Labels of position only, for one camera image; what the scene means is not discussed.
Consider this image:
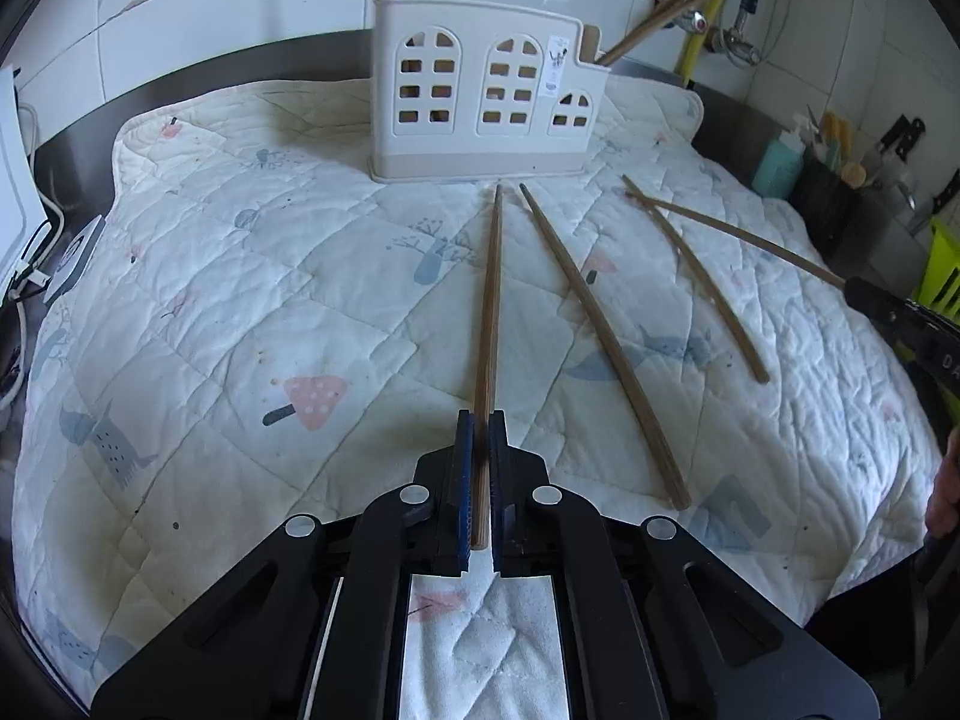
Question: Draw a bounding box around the person's right hand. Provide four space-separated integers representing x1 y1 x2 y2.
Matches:
926 431 960 541

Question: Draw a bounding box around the metal angle valve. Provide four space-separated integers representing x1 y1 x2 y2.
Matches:
720 22 762 65

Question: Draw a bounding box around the teal pump bottle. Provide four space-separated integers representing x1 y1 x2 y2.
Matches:
752 127 807 200

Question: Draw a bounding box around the white quilted printed mat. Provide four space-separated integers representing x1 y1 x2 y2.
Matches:
11 75 946 720

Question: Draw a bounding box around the white plastic utensil holder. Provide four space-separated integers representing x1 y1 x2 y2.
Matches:
366 0 612 185

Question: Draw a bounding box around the white cable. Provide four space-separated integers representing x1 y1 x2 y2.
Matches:
15 101 70 297

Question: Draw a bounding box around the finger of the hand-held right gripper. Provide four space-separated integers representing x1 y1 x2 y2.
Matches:
844 276 914 325

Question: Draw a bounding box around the brown wooden chopstick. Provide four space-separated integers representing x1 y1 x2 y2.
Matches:
625 191 852 290
596 0 707 65
471 184 505 550
621 175 771 385
519 184 691 511
600 0 712 67

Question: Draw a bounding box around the white cutting board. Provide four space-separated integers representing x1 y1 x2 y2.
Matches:
0 64 42 286

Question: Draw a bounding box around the yellow handled utensil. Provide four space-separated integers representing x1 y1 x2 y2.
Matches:
821 111 853 160

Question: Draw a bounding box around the black handled cleaver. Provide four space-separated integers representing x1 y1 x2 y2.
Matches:
877 116 928 170

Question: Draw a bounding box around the black utensil pot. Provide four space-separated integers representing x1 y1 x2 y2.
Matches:
791 154 863 256

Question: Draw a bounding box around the black handled kitchen knife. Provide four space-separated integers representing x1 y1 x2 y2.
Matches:
930 169 960 217

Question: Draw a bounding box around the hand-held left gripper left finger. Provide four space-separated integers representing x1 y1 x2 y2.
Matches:
90 409 482 720

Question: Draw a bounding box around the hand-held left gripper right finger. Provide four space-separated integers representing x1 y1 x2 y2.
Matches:
487 409 882 720

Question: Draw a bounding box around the green plastic rack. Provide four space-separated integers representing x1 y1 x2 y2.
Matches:
916 217 960 320

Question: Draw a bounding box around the yellow gas pipe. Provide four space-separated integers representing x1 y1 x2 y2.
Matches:
677 0 751 83

